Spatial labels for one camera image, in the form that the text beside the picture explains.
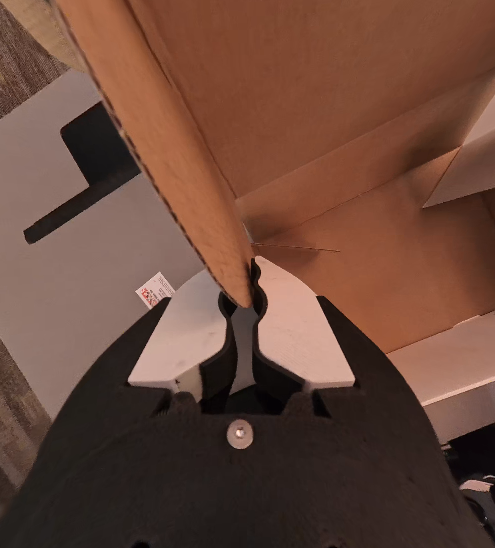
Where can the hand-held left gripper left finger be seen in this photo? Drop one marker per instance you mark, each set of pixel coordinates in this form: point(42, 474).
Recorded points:
point(179, 338)

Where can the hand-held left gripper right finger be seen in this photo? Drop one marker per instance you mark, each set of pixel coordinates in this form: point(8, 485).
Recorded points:
point(298, 334)

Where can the white cardboard mailer box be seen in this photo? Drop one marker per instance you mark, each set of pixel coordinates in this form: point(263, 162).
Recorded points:
point(316, 128)

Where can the white printed label sticker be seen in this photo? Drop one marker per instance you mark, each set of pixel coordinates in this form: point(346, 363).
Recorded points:
point(155, 291)

